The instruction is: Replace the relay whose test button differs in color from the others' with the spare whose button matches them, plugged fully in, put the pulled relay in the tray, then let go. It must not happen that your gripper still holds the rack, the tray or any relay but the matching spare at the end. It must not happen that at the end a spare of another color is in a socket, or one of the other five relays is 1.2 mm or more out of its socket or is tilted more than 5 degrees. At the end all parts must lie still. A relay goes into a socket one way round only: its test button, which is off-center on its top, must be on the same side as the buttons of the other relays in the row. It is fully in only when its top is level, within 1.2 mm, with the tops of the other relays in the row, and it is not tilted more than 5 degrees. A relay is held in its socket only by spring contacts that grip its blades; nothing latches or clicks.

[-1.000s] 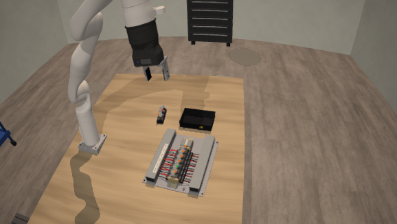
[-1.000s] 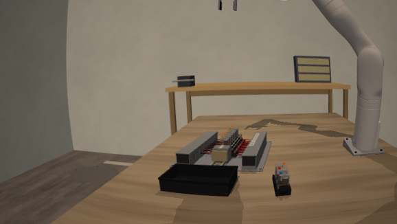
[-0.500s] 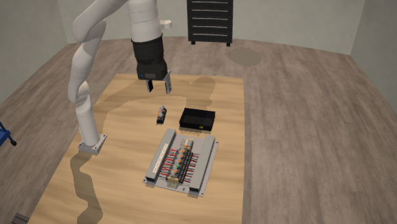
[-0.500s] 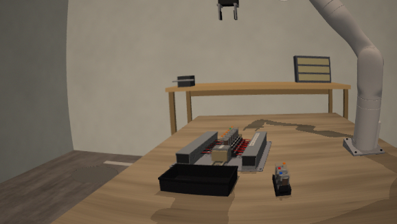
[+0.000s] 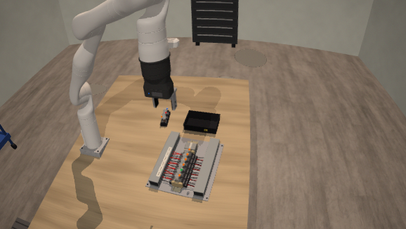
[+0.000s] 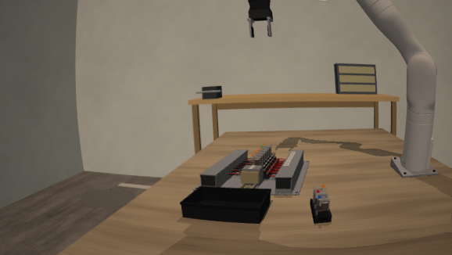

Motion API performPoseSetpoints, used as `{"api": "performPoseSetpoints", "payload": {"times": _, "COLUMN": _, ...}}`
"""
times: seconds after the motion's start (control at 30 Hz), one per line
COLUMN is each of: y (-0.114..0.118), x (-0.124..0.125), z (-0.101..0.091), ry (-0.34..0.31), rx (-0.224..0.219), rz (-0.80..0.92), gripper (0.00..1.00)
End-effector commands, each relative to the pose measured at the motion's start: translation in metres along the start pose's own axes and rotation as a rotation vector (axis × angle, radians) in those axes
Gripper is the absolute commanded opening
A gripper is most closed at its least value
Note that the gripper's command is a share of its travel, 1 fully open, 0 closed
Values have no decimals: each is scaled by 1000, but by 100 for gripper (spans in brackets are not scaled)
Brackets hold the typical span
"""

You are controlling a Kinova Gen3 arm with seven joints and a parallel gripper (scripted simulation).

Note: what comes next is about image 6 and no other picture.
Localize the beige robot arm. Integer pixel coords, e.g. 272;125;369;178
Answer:
356;0;437;171

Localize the black open-top tray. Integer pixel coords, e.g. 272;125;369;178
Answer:
180;186;271;224

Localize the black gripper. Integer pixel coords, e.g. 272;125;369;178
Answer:
247;0;273;38

